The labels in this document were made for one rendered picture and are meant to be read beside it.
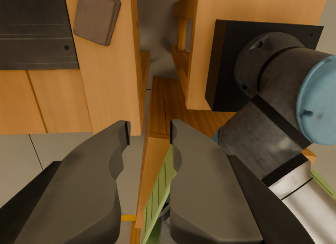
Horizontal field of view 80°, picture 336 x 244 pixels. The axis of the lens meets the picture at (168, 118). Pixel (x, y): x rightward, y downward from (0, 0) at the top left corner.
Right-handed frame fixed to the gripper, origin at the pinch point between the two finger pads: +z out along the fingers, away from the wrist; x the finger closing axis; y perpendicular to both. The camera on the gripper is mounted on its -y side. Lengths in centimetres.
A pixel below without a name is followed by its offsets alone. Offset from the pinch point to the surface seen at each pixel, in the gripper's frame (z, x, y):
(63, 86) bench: 41.4, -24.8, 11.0
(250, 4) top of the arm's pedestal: 44, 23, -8
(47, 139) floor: 129, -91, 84
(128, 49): 39.3, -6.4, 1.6
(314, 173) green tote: 47, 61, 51
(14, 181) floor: 129, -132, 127
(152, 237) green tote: 37, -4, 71
